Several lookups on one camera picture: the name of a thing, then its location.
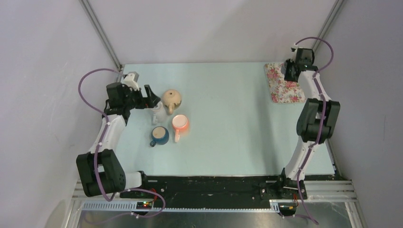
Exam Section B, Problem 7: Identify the white translucent mug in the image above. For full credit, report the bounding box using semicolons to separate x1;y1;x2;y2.
151;101;168;125

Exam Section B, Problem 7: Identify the dark blue mug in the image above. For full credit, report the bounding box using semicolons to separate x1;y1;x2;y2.
150;126;169;147

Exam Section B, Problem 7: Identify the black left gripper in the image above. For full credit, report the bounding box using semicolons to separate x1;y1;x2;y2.
123;85;160;110

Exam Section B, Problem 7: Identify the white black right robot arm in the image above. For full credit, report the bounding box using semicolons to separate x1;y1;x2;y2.
259;47;341;200

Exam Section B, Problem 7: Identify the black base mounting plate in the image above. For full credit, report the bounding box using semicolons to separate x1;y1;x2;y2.
119;175;335;210

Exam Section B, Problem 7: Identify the orange mug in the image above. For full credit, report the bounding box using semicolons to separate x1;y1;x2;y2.
172;114;190;143

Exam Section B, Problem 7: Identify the tan ceramic mug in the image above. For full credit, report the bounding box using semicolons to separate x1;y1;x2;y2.
162;89;182;115

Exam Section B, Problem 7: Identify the aluminium frame rail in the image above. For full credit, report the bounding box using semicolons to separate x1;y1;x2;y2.
72;178;357;215

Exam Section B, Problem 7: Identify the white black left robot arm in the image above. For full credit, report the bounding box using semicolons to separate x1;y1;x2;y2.
76;82;161;198

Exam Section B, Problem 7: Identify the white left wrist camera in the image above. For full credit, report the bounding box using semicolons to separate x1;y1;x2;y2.
122;72;140;91

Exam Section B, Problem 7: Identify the floral pattern tray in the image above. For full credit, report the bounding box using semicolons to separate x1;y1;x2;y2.
264;62;306;104

